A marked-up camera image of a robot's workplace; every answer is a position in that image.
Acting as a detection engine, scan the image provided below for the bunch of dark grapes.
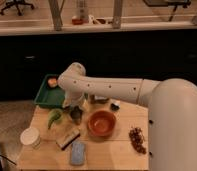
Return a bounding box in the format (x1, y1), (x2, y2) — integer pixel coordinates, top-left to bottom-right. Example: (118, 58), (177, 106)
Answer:
(129, 127), (146, 154)

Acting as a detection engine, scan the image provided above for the terracotta orange bowl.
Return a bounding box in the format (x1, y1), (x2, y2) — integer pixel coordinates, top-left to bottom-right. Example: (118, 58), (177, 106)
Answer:
(87, 110), (116, 137)

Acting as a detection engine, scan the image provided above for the blue sponge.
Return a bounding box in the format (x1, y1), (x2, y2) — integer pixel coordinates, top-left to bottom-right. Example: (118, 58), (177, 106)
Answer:
(70, 141), (85, 166)

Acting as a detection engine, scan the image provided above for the red object on shelf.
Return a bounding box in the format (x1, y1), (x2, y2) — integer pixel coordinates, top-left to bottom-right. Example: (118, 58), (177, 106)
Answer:
(71, 17), (84, 25)

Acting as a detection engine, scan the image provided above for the brown chalkboard eraser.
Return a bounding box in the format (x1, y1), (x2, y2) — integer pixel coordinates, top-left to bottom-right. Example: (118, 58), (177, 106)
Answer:
(56, 128), (80, 150)

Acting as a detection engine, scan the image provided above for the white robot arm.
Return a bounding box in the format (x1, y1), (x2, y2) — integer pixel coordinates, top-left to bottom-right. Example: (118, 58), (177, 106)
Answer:
(58, 62), (197, 171)

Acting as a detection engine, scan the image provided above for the black office chair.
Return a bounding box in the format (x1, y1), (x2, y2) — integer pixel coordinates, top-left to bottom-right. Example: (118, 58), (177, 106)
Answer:
(0, 0), (35, 16)

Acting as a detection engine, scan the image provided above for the green pepper toy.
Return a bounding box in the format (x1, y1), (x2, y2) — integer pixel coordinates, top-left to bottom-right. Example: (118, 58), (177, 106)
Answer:
(48, 109), (63, 128)

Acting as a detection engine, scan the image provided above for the orange fruit in tray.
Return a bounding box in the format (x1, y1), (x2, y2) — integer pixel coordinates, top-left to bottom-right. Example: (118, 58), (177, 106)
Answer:
(47, 78), (58, 88)

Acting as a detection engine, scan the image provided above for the white paper cup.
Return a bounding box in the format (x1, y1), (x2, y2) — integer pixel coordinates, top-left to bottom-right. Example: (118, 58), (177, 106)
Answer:
(20, 127), (41, 148)

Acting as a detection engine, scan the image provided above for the green plastic tray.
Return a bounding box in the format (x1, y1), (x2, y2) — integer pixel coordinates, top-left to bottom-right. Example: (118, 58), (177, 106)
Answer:
(34, 74), (65, 108)

